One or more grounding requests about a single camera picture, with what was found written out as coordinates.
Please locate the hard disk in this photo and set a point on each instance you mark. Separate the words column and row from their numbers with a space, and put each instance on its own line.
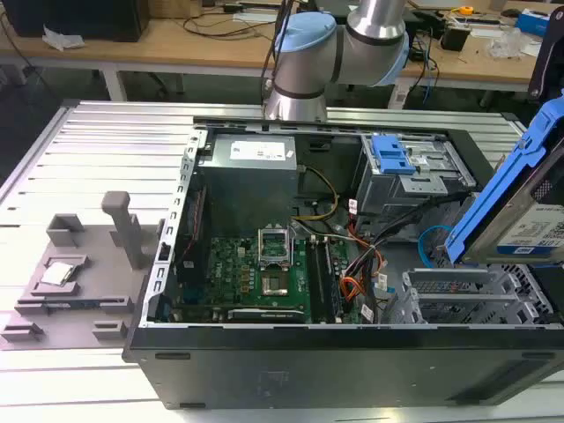
column 484, row 198

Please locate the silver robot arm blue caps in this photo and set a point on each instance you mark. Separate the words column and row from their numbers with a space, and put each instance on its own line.
column 304, row 66

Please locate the blue disk carrier in cage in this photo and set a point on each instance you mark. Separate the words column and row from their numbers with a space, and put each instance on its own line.
column 390, row 154

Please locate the metal disk bay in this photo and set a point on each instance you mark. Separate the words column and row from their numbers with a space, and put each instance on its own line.
column 462, row 299

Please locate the black RAM slot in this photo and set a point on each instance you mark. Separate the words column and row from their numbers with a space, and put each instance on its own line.
column 318, row 282
column 333, row 282

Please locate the clear plastic bag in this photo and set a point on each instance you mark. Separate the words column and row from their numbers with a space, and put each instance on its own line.
column 511, row 44

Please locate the blue cardboard box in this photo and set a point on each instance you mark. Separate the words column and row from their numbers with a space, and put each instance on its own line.
column 531, row 22

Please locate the yellow tape roll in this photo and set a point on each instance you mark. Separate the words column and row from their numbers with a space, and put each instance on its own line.
column 465, row 9

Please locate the metal drive cage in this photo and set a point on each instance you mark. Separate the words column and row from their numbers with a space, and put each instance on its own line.
column 440, row 176

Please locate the grey power supply unit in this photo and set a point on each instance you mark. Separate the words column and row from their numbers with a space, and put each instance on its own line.
column 251, row 152

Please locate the CPU socket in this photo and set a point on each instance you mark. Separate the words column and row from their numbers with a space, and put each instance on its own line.
column 275, row 284

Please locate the wooden desk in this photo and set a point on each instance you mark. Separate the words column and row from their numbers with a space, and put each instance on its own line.
column 176, row 48

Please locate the green motherboard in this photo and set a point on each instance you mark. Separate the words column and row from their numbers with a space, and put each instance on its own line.
column 229, row 264

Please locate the black graphics card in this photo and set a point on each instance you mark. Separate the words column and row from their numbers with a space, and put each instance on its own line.
column 264, row 313

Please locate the black open PC case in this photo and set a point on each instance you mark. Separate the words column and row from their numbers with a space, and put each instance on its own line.
column 308, row 365

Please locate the large black box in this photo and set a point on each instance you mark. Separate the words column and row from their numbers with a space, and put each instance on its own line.
column 75, row 17

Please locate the grey parts rack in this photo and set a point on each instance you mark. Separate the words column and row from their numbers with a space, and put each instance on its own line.
column 101, row 273

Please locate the silver CPU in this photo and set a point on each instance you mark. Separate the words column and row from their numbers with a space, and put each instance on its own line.
column 57, row 273

